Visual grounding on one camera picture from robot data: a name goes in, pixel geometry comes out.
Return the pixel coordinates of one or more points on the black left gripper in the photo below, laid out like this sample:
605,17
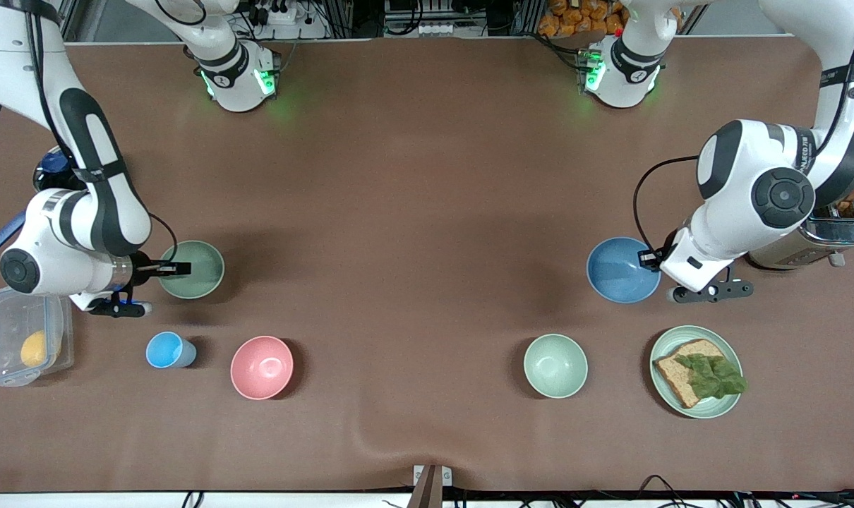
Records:
661,252

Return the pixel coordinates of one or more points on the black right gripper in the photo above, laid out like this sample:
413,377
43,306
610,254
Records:
142,267

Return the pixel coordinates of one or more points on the sage green bowl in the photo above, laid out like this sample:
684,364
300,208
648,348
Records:
201,282

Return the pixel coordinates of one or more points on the blue bowl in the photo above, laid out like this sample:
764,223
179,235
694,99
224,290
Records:
617,271

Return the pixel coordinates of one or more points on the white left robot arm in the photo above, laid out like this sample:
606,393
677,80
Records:
737,212

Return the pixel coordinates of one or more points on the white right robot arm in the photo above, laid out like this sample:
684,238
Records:
95,212

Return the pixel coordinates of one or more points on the pink bowl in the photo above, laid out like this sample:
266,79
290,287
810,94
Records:
261,367

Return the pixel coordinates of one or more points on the pale mint green bowl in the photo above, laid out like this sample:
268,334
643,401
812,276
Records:
555,365

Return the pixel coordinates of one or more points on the light blue cup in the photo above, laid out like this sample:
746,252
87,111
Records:
164,350

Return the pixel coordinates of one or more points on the brown bread slice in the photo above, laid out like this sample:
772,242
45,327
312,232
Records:
670,374

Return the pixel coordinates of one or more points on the green plate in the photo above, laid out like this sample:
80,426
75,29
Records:
729,347

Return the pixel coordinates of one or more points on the green lettuce leaf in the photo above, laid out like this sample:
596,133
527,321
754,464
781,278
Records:
713,377

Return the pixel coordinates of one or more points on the glass lid with blue knob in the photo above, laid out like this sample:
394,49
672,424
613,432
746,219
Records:
54,164

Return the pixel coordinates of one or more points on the yellow lemon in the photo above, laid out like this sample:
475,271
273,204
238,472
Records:
34,348

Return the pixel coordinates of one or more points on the silver toaster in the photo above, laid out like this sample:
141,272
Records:
822,236

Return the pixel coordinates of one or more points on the clear plastic lidded container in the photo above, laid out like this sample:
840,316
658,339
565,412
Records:
3,339

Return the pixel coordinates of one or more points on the brown toast slice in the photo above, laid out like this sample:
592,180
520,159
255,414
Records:
847,208

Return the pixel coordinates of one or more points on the orange snack packets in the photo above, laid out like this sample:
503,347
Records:
561,17

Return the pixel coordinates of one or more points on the white power strip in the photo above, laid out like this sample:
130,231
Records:
286,14

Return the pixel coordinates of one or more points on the metal table edge bracket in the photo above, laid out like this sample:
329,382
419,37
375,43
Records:
432,487

